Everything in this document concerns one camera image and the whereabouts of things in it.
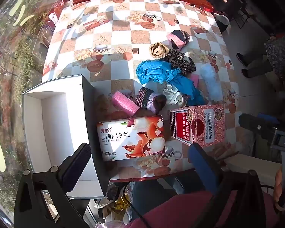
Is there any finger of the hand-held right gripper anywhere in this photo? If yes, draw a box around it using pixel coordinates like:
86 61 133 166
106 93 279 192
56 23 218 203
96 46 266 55
239 113 276 139

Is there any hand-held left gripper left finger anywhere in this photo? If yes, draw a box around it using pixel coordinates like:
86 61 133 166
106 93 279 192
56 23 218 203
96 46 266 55
13 142 92 228

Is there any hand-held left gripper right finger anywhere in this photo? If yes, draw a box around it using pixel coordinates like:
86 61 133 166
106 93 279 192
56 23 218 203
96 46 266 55
189 143 273 228

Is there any red patterned medicine box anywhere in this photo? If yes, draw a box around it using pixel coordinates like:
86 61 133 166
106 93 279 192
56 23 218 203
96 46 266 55
169 104 226 148

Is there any white box with black side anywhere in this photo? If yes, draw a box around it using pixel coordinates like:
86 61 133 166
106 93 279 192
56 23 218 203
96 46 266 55
22 74 110 199

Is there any white fluffy cloth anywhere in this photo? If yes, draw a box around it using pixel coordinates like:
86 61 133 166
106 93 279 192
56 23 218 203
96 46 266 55
200 63 224 102

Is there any leopard print cloth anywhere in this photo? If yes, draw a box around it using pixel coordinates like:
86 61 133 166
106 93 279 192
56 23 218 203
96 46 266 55
164 49 196 76

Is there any blue cloth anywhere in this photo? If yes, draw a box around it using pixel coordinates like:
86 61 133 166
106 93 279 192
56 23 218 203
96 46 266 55
136 60 205 105

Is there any beige bench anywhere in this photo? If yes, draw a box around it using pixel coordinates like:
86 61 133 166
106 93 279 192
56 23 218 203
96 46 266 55
224 154 283 180

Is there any person's maroon garment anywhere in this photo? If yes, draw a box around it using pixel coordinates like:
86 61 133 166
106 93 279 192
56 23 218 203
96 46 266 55
123 190 284 228

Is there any person's blue jeans leg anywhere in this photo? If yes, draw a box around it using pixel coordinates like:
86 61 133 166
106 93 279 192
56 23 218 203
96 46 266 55
130 178 184 221

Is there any cream polka dot scrunchie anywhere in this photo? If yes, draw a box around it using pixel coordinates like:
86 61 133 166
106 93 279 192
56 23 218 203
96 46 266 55
162 85 188 108

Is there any dark sequined sock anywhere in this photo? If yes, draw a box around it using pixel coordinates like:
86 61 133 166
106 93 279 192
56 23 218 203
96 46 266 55
135 87 167 114

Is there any pink and black headband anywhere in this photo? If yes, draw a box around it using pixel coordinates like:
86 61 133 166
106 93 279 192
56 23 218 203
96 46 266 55
166 30 191 51

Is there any checkered printed tablecloth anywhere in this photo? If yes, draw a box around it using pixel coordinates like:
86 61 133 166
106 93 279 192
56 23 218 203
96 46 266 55
41 0 240 181

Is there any black cable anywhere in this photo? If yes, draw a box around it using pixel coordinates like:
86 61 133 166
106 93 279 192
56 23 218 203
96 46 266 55
122 182 149 222

